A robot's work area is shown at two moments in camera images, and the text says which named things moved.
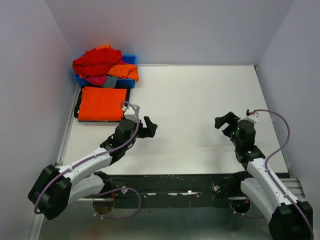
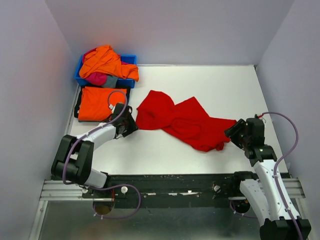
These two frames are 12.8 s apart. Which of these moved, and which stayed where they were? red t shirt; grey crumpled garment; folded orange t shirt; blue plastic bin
Moved: red t shirt
Stayed: blue plastic bin; folded orange t shirt; grey crumpled garment
